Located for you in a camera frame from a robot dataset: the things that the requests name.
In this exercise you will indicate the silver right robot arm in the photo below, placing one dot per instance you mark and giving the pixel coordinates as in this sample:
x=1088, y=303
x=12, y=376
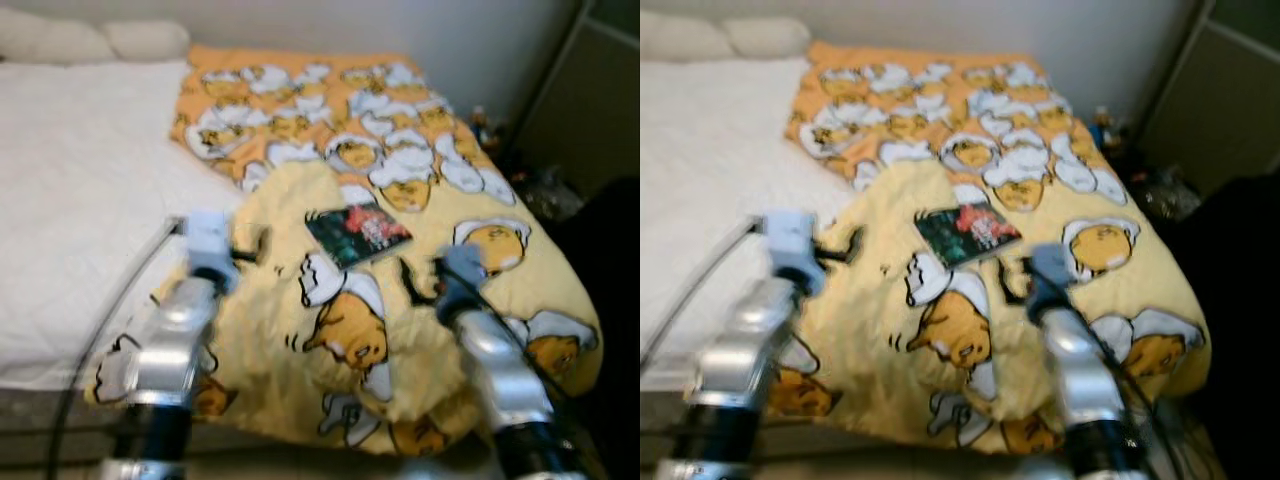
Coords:
x=1085, y=380
x=500, y=370

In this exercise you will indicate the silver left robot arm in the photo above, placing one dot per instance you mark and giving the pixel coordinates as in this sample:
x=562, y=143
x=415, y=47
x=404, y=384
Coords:
x=740, y=350
x=165, y=340

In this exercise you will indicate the dark green red book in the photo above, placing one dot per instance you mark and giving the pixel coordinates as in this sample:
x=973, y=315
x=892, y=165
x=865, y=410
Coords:
x=360, y=235
x=968, y=235

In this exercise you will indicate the white bed mattress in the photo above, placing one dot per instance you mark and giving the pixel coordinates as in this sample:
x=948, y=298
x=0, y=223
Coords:
x=90, y=180
x=710, y=180

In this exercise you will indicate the clear plastic bag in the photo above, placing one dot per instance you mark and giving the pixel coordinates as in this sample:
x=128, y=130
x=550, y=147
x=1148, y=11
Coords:
x=550, y=195
x=1165, y=195

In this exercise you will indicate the dark bottle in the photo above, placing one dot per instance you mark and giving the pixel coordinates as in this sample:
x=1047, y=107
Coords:
x=1107, y=130
x=485, y=130

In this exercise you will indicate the beige bolster pillow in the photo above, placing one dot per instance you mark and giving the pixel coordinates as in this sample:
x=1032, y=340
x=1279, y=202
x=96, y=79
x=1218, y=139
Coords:
x=760, y=38
x=60, y=40

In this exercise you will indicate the dark grey cabinet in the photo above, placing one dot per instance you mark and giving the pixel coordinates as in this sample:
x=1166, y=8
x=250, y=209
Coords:
x=590, y=100
x=1220, y=100

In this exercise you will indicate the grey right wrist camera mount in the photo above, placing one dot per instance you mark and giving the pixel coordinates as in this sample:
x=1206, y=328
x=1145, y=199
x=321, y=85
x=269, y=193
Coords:
x=465, y=265
x=1052, y=268

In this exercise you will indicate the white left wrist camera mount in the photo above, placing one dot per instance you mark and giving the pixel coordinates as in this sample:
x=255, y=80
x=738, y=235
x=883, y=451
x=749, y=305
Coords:
x=208, y=240
x=790, y=240

